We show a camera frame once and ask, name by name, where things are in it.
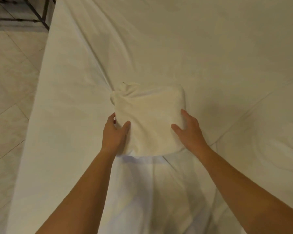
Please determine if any person's left hand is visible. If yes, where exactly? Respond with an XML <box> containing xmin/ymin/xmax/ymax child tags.
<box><xmin>101</xmin><ymin>112</ymin><xmax>131</xmax><ymax>154</ymax></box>

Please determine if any person's right hand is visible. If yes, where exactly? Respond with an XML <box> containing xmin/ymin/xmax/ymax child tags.
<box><xmin>171</xmin><ymin>109</ymin><xmax>211</xmax><ymax>158</ymax></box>

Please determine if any white towel bundle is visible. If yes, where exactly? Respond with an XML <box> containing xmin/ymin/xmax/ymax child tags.
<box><xmin>110</xmin><ymin>81</ymin><xmax>186</xmax><ymax>157</ymax></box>

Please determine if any person's right forearm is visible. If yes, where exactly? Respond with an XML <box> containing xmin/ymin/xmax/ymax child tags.
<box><xmin>197</xmin><ymin>145</ymin><xmax>293</xmax><ymax>234</ymax></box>

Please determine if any person's left forearm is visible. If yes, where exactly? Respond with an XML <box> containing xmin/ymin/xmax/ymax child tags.
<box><xmin>35</xmin><ymin>149</ymin><xmax>119</xmax><ymax>234</ymax></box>

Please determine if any white bed sheet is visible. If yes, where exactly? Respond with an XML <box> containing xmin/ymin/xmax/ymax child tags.
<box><xmin>6</xmin><ymin>0</ymin><xmax>293</xmax><ymax>234</ymax></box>

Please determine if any black metal frame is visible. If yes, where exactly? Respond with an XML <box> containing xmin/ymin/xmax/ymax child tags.
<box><xmin>0</xmin><ymin>0</ymin><xmax>56</xmax><ymax>31</ymax></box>

